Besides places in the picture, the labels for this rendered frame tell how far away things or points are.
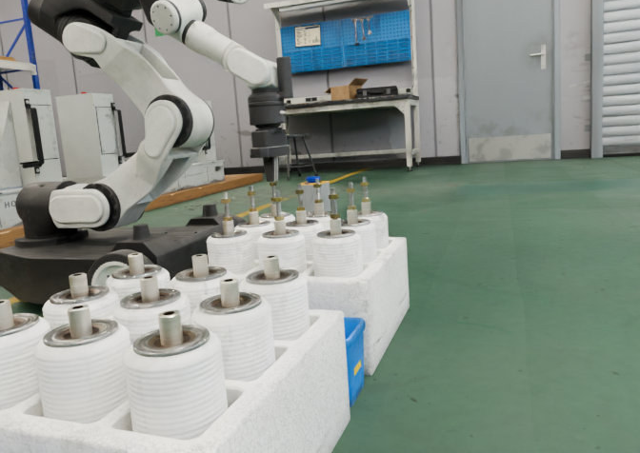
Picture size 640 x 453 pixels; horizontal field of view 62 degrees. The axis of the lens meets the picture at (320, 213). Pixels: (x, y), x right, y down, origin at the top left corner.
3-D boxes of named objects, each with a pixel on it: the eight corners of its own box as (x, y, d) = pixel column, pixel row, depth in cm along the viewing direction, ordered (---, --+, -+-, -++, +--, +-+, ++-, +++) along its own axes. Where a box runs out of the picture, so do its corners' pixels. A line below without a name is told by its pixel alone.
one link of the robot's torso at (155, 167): (60, 206, 154) (154, 86, 138) (107, 197, 173) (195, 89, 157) (93, 246, 153) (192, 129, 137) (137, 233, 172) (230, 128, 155)
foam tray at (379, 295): (190, 360, 111) (180, 276, 109) (269, 301, 147) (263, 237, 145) (371, 376, 98) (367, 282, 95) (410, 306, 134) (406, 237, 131)
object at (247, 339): (190, 458, 65) (173, 315, 62) (230, 417, 74) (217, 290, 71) (261, 470, 62) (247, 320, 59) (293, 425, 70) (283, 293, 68)
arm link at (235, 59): (260, 90, 124) (212, 63, 125) (273, 92, 132) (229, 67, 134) (272, 65, 122) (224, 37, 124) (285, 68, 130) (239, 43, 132)
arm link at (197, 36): (214, 71, 129) (150, 35, 131) (237, 61, 137) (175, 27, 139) (224, 31, 122) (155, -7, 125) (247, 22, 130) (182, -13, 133)
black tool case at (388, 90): (359, 100, 582) (359, 90, 580) (398, 97, 574) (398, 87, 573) (355, 98, 548) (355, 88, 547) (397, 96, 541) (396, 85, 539)
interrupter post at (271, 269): (261, 281, 75) (259, 258, 75) (269, 276, 77) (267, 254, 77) (276, 282, 74) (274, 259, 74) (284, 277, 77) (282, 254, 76)
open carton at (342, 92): (337, 103, 606) (336, 82, 602) (369, 100, 584) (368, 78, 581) (324, 103, 581) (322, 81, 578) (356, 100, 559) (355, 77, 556)
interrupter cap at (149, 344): (116, 356, 52) (115, 349, 52) (164, 328, 59) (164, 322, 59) (182, 363, 49) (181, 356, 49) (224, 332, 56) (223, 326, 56)
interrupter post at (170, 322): (155, 347, 53) (151, 316, 53) (170, 339, 56) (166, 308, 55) (175, 349, 53) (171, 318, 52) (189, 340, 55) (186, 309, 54)
